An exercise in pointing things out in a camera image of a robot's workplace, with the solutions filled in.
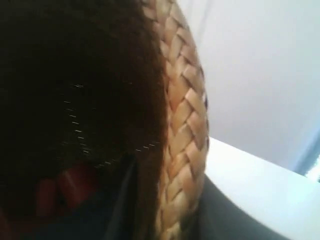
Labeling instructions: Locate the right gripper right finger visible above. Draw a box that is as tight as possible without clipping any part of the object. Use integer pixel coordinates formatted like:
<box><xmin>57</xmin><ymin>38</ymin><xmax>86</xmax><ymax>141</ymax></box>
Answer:
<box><xmin>194</xmin><ymin>173</ymin><xmax>261</xmax><ymax>240</ymax></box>

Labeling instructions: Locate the brown woven straw basket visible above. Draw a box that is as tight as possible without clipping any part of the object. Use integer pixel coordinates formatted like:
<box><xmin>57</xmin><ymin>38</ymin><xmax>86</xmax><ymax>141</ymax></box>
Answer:
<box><xmin>0</xmin><ymin>0</ymin><xmax>209</xmax><ymax>240</ymax></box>

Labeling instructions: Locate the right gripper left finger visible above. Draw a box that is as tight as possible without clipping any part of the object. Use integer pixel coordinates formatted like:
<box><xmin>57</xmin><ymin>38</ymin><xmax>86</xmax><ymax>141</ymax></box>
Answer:
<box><xmin>59</xmin><ymin>154</ymin><xmax>137</xmax><ymax>240</ymax></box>

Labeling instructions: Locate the red cylinder front middle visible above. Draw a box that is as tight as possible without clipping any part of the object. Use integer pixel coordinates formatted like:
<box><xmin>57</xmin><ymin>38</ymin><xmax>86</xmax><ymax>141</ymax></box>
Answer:
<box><xmin>57</xmin><ymin>164</ymin><xmax>98</xmax><ymax>209</ymax></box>

